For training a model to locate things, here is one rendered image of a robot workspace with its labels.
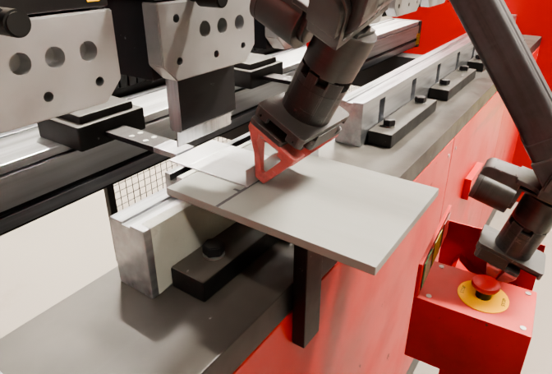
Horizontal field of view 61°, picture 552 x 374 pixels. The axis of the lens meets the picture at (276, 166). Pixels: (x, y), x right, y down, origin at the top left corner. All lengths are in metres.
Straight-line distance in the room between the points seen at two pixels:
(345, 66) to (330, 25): 0.07
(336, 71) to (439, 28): 2.25
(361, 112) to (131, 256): 0.57
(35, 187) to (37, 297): 1.39
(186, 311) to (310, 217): 0.19
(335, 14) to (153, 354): 0.37
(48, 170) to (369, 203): 0.48
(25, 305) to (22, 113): 1.74
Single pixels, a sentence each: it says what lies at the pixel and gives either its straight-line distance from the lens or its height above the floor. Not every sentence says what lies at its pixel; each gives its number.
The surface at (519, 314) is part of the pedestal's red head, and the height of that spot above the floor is 0.78.
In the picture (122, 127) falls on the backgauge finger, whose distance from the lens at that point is 0.75.
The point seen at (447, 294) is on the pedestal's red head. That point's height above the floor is 0.78.
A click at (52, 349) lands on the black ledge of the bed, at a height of 0.87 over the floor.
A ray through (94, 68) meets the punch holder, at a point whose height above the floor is 1.16.
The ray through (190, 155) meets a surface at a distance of 0.63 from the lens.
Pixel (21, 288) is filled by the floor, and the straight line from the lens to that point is 2.21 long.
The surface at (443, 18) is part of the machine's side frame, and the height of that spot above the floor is 0.92.
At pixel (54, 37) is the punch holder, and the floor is 1.19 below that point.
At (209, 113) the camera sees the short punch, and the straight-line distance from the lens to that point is 0.59.
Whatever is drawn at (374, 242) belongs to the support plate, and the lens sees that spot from 0.46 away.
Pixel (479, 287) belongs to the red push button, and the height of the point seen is 0.81.
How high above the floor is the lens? 1.25
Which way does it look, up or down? 25 degrees down
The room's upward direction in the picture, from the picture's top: straight up
